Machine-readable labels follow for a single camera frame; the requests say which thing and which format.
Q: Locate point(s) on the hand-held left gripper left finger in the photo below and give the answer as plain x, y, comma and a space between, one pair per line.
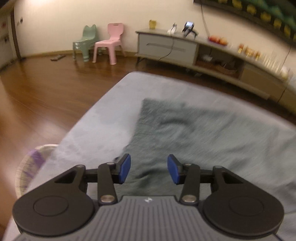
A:
124, 168

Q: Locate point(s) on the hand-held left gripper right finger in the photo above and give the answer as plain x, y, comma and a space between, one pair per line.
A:
173, 169

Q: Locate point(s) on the grey sweatpants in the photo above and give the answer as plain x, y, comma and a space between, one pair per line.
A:
185, 129

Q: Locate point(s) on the woven basket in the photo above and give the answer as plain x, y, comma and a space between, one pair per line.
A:
27, 166

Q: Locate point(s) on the grey TV cabinet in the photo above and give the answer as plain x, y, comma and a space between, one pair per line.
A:
166, 47

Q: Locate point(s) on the dark remote control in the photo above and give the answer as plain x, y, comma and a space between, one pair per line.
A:
57, 57

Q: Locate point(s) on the green plastic child chair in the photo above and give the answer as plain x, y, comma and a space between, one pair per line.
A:
86, 38

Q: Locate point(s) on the red plate of fruit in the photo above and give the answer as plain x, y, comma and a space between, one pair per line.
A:
218, 39

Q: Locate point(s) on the pink plastic child chair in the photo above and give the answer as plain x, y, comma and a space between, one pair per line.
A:
114, 31

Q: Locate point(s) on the small amber glass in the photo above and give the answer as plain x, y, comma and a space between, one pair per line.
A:
257, 55
241, 48

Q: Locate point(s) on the white power strip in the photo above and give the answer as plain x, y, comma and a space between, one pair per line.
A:
172, 29

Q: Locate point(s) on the gold ornament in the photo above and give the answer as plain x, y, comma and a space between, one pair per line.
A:
249, 51

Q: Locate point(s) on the spare black hand-held gripper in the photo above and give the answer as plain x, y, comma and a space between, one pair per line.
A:
188, 26

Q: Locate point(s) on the cluster of clear glass cups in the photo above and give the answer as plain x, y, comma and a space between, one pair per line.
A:
271, 62

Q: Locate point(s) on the yellow cup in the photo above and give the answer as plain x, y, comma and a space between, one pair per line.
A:
152, 24

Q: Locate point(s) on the gold tissue box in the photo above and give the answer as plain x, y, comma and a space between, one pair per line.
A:
286, 73

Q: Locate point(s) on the wall television with patterned cover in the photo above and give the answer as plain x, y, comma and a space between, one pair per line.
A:
254, 9

